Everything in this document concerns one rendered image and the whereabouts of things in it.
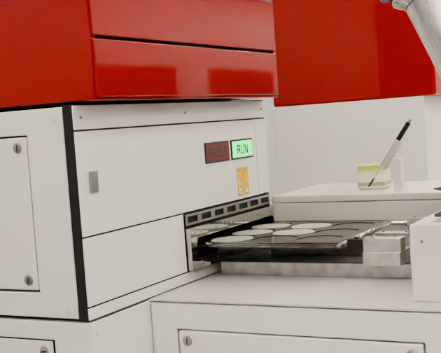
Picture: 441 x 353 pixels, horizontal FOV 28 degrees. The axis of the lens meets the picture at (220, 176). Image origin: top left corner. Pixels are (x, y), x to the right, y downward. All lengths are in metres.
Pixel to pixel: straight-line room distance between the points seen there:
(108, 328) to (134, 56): 0.52
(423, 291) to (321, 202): 0.71
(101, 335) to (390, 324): 0.53
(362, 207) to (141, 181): 0.67
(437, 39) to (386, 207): 0.81
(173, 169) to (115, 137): 0.22
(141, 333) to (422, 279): 0.57
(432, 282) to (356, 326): 0.16
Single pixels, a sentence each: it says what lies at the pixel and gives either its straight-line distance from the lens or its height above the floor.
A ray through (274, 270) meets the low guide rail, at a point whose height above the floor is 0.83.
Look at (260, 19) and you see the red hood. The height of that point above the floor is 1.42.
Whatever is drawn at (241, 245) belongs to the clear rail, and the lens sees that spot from 1.93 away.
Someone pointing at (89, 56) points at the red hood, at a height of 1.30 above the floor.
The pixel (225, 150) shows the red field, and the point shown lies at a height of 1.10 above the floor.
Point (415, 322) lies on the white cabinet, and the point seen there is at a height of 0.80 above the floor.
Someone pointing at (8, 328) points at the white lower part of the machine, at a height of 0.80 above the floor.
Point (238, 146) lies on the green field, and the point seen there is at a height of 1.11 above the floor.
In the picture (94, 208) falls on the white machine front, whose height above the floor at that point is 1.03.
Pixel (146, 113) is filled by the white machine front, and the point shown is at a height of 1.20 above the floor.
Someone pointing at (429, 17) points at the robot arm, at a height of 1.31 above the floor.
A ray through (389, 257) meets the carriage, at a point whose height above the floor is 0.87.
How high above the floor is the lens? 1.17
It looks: 4 degrees down
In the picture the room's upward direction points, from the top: 4 degrees counter-clockwise
